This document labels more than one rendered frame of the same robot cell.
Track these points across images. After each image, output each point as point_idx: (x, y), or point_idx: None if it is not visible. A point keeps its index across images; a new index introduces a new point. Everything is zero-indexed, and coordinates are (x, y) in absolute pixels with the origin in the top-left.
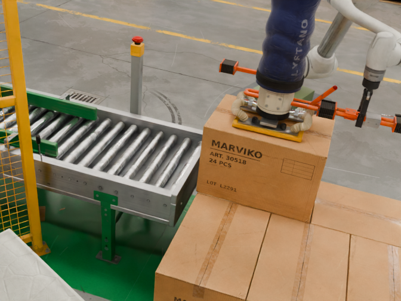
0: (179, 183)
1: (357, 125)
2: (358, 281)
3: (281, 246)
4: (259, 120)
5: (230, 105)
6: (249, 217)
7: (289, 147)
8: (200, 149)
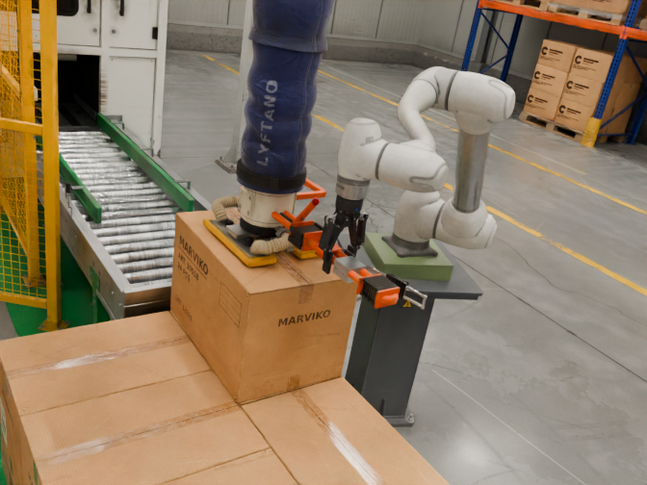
0: (149, 286)
1: (323, 269)
2: None
3: (156, 401)
4: None
5: None
6: (179, 358)
7: (224, 266)
8: None
